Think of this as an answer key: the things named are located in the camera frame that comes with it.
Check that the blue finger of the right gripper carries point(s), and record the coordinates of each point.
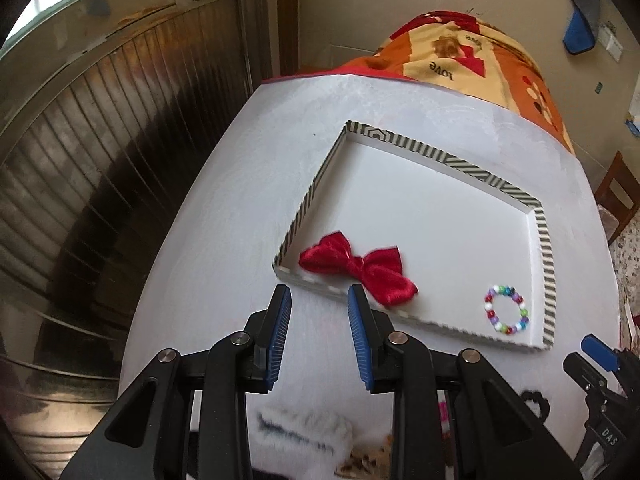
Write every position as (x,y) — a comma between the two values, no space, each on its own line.
(607,358)

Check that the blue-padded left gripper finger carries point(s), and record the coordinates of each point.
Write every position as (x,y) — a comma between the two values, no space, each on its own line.
(268,329)

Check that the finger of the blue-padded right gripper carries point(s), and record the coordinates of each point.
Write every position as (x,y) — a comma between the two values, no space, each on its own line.
(370,328)

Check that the red satin bow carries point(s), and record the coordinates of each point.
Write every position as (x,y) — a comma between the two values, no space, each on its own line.
(380,271)

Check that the black scrunchie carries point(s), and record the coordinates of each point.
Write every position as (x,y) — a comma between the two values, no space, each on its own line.
(537,403)

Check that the light blue fluffy scrunchie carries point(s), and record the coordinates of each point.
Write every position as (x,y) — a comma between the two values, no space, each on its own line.
(321,433)

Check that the leopard print bow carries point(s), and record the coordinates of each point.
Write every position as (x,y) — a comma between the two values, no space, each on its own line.
(370,462)

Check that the white lace tablecloth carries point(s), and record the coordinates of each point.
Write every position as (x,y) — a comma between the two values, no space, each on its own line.
(214,268)

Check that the floral bedding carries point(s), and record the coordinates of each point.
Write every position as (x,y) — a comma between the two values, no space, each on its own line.
(624,251)

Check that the striped shallow cardboard tray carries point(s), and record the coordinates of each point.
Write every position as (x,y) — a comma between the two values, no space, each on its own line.
(477,247)

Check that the brown wooden chair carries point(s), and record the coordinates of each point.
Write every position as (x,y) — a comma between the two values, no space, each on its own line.
(617,197)

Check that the wooden slatted door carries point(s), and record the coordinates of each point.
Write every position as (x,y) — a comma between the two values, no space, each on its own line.
(89,190)

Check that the orange patterned love blanket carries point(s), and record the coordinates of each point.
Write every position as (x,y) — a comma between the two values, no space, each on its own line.
(460,52)

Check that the blue grey hanging cloth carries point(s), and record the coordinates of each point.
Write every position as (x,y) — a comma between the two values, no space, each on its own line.
(582,31)

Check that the white wall switch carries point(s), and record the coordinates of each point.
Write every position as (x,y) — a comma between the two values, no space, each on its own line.
(608,40)

